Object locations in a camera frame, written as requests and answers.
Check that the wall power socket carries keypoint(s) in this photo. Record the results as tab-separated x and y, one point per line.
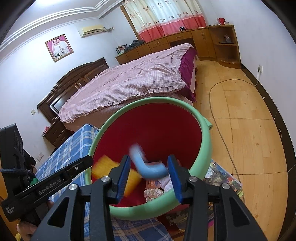
40	156

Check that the red box on cabinet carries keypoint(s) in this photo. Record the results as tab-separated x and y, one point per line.
221	21

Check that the white tissue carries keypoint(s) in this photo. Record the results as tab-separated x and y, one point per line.
152	193

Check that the wall air conditioner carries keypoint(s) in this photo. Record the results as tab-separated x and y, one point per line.
95	29

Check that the pink bedspread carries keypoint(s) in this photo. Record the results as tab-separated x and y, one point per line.
154	73

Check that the dark wooden bed frame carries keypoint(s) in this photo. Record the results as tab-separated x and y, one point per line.
80	76

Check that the orange snack packet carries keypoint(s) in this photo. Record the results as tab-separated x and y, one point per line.
152	184

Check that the shelf ornament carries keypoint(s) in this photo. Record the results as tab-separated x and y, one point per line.
227	39

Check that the dark clothes pile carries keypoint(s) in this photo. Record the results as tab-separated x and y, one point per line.
134	44

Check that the person's left hand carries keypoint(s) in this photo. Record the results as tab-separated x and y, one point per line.
26	230

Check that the black hanging jacket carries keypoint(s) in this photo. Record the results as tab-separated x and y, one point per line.
29	161

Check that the photo frame on cabinet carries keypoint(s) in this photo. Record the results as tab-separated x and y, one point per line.
121	49

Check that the red bin green rim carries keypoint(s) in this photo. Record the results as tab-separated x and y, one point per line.
162	126

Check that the light blue curved tube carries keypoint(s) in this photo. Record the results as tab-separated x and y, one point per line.
146	170

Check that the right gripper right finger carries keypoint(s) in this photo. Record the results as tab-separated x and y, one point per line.
232	219

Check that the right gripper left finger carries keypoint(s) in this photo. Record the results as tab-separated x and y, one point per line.
65	220

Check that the framed wedding photo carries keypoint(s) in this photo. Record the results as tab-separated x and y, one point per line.
59	47

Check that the dark wooden nightstand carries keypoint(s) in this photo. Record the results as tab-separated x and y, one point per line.
57	133

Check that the cream and red curtain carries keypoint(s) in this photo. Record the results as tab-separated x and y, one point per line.
156	19

